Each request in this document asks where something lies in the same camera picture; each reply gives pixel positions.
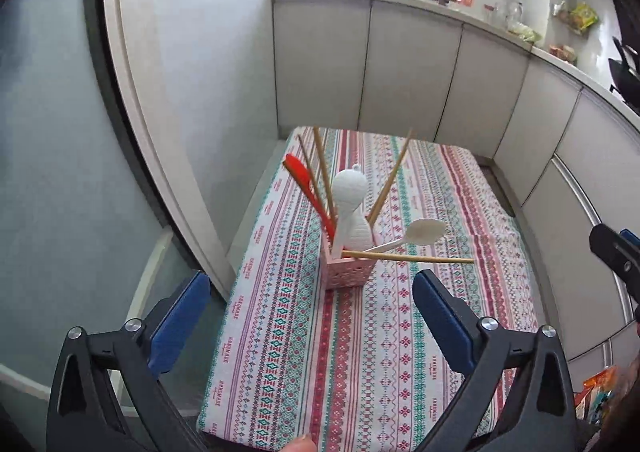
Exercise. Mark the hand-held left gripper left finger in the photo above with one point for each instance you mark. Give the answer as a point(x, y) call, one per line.
point(175, 327)

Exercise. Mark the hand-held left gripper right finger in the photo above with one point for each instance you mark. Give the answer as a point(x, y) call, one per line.
point(442, 327)

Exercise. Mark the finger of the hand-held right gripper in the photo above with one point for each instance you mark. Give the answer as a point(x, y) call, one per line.
point(632, 241)
point(615, 254)

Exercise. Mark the light wooden chopstick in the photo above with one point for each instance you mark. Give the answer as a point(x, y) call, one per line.
point(320, 161)
point(425, 258)
point(392, 176)
point(306, 161)

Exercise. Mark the pink lattice utensil basket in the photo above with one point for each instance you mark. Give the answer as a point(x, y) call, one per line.
point(350, 272)

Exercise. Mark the white textured rice paddle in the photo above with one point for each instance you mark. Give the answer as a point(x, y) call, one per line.
point(352, 202)

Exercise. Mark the red plastic spoon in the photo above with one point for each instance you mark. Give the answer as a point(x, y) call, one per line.
point(297, 170)

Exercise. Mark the person's left hand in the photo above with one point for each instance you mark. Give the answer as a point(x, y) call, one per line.
point(300, 444)

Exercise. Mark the white cabinet drawer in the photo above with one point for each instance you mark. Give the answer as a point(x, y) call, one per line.
point(560, 257)
point(605, 156)

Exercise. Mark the striped patterned tablecloth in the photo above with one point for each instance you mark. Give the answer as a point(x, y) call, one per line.
point(350, 357)

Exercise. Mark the colourful snack packet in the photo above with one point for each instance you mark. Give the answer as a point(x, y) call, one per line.
point(597, 392)

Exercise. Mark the white cabinet door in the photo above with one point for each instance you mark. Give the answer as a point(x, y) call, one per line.
point(410, 71)
point(320, 66)
point(480, 91)
point(540, 131)

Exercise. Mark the black wok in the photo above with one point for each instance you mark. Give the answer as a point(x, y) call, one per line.
point(627, 76)

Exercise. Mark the frosted glass door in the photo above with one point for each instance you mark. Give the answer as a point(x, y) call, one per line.
point(60, 156)

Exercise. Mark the yellow snack packet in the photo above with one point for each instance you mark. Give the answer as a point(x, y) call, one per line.
point(584, 17)

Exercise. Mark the clear glass jar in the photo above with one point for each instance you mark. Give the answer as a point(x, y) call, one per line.
point(514, 16)

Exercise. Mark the white door frame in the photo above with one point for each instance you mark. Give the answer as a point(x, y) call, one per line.
point(150, 106)

